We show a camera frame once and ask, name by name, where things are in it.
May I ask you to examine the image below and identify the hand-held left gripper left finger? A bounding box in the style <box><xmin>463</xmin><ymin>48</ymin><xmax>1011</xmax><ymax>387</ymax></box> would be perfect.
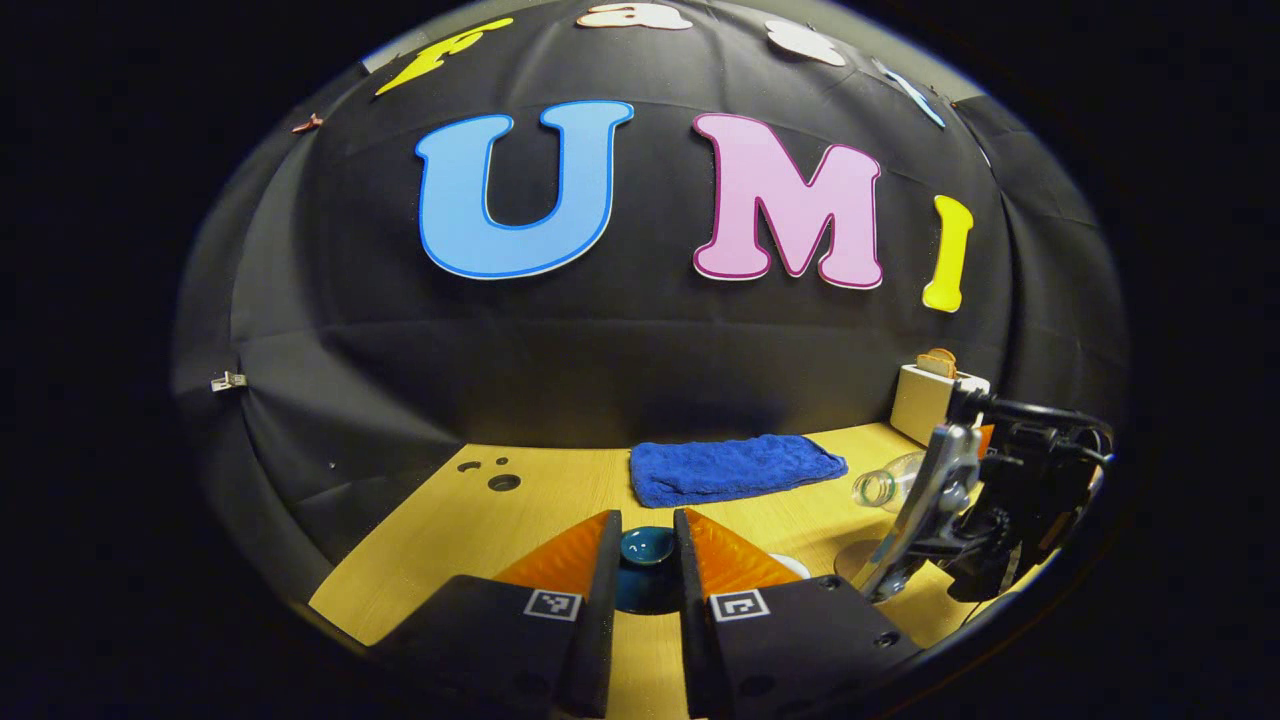
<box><xmin>370</xmin><ymin>509</ymin><xmax>624</xmax><ymax>720</ymax></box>

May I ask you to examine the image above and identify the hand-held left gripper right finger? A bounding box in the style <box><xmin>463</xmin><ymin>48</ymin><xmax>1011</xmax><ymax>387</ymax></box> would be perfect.
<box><xmin>672</xmin><ymin>508</ymin><xmax>922</xmax><ymax>720</ymax></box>

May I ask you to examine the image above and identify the teal teacup lid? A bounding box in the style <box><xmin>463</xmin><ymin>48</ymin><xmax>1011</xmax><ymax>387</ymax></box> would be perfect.
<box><xmin>613</xmin><ymin>526</ymin><xmax>683</xmax><ymax>615</ymax></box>

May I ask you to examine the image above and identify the clear plastic water bottle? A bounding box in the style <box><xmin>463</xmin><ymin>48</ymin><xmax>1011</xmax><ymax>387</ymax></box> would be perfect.
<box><xmin>852</xmin><ymin>450</ymin><xmax>927</xmax><ymax>513</ymax></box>

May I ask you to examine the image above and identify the round brown coaster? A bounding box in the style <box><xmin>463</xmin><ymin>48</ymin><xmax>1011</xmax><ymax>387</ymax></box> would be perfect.
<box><xmin>834</xmin><ymin>540</ymin><xmax>883</xmax><ymax>591</ymax></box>

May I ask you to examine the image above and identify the white toaster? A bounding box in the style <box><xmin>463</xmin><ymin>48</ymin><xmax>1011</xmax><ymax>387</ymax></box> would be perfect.
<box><xmin>890</xmin><ymin>362</ymin><xmax>991</xmax><ymax>448</ymax></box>

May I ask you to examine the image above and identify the blue towel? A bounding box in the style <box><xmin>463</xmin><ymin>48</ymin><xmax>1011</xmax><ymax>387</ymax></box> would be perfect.
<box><xmin>630</xmin><ymin>433</ymin><xmax>849</xmax><ymax>509</ymax></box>

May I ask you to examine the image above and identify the black backdrop cloth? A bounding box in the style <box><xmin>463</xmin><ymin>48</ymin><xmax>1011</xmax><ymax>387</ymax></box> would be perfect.
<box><xmin>170</xmin><ymin>0</ymin><xmax>1131</xmax><ymax>601</ymax></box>

